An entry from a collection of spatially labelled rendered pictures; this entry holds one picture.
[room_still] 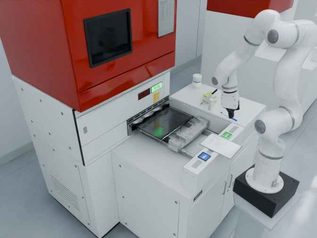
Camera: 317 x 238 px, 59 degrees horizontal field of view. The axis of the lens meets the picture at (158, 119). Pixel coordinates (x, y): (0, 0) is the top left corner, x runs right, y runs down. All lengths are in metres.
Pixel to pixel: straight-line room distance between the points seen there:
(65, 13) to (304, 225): 2.35
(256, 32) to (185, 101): 0.90
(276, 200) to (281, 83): 0.57
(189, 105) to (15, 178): 1.90
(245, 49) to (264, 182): 0.66
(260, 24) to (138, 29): 0.66
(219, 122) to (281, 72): 0.80
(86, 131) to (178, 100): 0.78
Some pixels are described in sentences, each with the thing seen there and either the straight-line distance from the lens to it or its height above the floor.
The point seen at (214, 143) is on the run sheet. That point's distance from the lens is 1.70.
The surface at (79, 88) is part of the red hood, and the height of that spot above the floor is 1.36.
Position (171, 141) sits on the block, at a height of 0.91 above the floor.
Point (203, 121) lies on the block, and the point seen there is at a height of 0.91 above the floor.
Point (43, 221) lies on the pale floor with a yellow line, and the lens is 2.67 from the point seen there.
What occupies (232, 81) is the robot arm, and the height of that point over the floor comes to 1.34.
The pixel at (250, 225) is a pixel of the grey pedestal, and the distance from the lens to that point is 1.76.
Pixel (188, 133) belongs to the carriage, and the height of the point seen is 0.88.
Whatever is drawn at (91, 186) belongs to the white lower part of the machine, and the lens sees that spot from 1.91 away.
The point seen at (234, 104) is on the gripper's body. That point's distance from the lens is 1.62.
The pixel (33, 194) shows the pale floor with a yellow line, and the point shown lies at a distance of 2.91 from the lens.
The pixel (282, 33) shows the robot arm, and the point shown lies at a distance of 1.19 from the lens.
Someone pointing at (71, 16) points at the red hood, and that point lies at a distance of 1.34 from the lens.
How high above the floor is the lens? 2.01
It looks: 34 degrees down
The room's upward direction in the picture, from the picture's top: straight up
